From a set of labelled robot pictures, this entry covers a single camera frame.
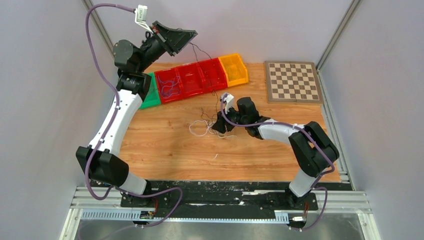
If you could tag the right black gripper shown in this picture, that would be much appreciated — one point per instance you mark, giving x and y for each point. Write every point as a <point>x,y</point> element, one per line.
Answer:
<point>220,125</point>

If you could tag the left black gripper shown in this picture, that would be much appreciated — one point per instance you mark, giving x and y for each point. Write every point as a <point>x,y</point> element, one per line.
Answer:
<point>180,38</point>

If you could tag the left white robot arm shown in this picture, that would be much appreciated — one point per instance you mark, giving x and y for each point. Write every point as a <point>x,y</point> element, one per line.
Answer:
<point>99,160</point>

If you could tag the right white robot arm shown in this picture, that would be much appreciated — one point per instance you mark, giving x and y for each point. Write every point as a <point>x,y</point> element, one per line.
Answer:
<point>314,151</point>

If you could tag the middle red plastic bin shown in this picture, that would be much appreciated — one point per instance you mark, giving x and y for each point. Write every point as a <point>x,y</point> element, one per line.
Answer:
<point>191,79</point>

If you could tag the red plastic bin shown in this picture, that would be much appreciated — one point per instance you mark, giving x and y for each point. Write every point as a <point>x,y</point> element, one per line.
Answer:
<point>168,85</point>
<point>191,79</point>
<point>214,75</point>

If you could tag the left red plastic bin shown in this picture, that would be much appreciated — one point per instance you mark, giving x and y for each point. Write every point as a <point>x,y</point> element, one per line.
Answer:
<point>168,85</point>

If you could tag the right red plastic bin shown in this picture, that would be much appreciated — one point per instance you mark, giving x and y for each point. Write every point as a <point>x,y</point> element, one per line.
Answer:
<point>214,75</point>

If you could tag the yellow plastic bin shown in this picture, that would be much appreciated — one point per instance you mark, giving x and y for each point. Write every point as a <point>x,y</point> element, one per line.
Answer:
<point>235,69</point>

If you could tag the green plastic bin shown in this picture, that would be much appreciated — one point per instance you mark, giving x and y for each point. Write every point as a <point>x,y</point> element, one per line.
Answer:
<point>153,98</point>

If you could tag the wooden chessboard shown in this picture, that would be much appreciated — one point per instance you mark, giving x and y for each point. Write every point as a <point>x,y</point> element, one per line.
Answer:
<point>294,82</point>

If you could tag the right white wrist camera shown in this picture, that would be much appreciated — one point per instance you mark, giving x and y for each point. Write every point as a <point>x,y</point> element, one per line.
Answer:
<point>227,102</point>

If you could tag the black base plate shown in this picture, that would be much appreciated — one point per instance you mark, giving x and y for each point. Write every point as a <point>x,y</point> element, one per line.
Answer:
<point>215,200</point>

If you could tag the aluminium frame rail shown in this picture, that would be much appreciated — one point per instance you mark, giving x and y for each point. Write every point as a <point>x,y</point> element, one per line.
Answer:
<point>333,202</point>

